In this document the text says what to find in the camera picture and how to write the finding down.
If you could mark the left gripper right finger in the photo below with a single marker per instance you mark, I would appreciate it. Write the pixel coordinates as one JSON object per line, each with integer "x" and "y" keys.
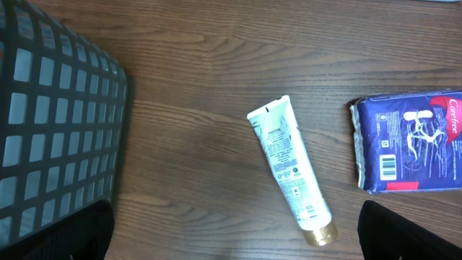
{"x": 383, "y": 234}

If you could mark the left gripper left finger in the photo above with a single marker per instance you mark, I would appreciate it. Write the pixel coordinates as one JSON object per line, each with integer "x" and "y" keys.
{"x": 84, "y": 235}

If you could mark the purple Carefree pad pack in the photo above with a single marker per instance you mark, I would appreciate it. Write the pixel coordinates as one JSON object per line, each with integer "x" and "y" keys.
{"x": 408, "y": 141}

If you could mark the white conditioner tube gold cap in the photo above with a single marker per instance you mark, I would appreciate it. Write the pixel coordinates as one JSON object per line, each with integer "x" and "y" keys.
{"x": 277, "y": 130}

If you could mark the grey plastic shopping basket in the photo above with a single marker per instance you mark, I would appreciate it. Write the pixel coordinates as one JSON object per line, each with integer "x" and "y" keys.
{"x": 65, "y": 109}

